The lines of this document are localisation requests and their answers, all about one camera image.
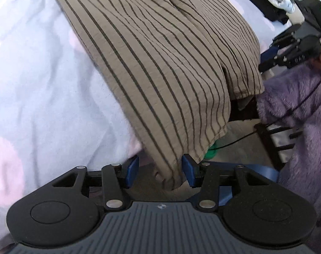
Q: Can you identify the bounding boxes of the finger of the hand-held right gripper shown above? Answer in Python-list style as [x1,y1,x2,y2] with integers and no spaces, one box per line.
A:
[269,28,301,57]
[258,54,292,72]

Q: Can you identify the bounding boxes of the black cable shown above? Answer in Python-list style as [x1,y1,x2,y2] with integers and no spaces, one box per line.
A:
[213,73,321,150]

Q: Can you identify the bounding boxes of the pink polka dot duvet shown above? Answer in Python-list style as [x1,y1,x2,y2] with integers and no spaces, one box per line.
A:
[0,0,276,252]

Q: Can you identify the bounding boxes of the brown striped shirt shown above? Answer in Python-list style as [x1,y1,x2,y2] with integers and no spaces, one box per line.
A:
[44,0,265,191]

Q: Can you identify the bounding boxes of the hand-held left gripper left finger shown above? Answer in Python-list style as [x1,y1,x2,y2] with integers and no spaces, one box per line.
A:
[52,156,140,212]

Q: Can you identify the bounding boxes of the green plastic object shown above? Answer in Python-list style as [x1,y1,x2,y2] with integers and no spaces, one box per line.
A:
[205,141,220,161]

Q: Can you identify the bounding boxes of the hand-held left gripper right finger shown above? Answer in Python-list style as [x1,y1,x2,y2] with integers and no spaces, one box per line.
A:
[182,153,269,212]

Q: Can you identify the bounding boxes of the dark cloth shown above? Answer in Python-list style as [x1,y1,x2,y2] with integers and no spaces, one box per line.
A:
[229,0,290,24]

